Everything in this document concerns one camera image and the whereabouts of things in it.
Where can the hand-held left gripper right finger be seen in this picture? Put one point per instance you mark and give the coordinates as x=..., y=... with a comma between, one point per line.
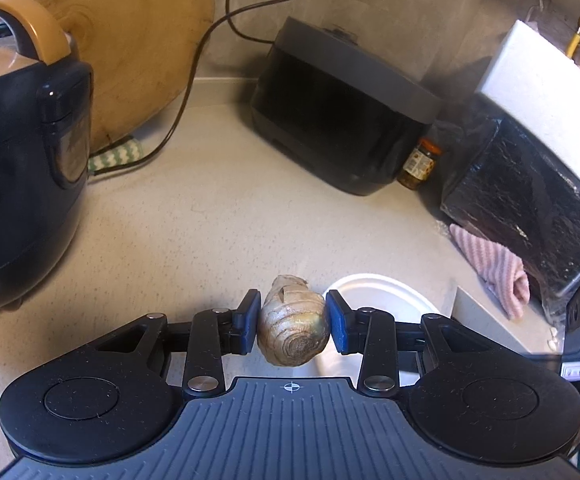
x=337, y=325

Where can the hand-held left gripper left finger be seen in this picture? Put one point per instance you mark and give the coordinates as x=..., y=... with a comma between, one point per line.
x=250, y=322

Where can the ginger root piece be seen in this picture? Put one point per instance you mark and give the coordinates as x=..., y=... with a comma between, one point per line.
x=292, y=325

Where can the white plate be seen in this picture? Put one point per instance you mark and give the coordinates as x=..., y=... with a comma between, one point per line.
x=384, y=292

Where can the pink striped cloth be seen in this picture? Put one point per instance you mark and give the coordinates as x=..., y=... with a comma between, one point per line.
x=494, y=265

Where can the black plastic-wrapped box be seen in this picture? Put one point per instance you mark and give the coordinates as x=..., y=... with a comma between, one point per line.
x=524, y=200

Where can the glass jar with orange lid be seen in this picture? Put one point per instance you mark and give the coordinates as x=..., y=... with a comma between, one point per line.
x=419, y=165

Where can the green striped dishcloth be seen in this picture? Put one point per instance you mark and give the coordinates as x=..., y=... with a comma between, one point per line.
x=115, y=157

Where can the black countertop appliance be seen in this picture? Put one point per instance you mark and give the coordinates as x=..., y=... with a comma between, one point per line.
x=340, y=110

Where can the white foam block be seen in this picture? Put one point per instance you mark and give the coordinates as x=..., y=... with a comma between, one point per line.
x=534, y=70

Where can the dark blue rice cooker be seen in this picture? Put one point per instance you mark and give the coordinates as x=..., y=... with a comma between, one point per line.
x=20, y=160

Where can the yellow gas pipe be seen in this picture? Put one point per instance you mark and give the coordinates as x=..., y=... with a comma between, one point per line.
x=577, y=35

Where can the round wooden cutting board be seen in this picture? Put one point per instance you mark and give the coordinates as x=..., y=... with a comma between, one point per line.
x=135, y=35

